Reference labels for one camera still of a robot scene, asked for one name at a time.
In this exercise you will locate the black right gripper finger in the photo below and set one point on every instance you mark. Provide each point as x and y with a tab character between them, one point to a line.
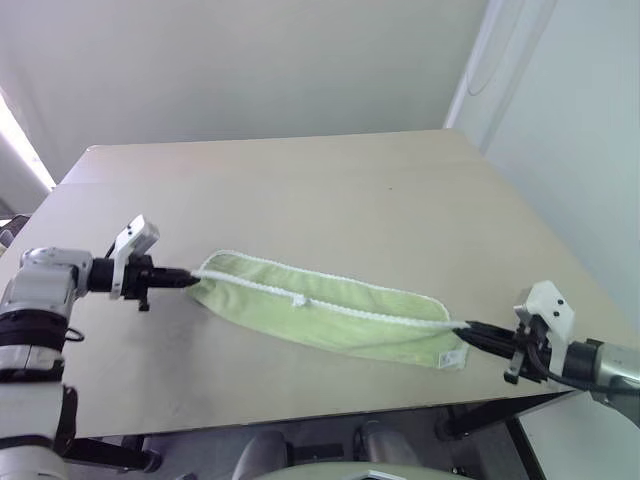
485	344
492	331

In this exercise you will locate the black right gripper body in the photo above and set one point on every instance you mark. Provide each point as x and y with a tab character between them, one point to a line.
532	352

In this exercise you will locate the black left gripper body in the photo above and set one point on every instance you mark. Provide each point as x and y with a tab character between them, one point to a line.
135	276

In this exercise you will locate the light green towel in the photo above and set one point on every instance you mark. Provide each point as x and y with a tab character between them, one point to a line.
320	315

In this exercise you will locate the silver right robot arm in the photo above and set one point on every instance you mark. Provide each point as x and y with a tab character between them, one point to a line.
607	367

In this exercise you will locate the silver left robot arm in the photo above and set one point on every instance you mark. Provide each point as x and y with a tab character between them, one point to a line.
40	285

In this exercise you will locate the black table foot bar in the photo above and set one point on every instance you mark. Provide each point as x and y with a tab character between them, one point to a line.
115	452

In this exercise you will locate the pale grey curved robot body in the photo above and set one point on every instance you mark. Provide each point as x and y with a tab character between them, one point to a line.
360	472

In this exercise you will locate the dark grey rounded shape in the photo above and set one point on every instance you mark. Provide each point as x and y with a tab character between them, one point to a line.
262	455

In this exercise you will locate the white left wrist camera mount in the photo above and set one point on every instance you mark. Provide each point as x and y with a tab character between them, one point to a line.
135	235

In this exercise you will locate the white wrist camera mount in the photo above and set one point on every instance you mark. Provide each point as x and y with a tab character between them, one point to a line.
550	310
135	235

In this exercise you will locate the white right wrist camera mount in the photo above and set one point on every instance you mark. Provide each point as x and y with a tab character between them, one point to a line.
550	310

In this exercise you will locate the black table frame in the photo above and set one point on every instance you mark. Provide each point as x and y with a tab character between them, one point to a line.
480	415

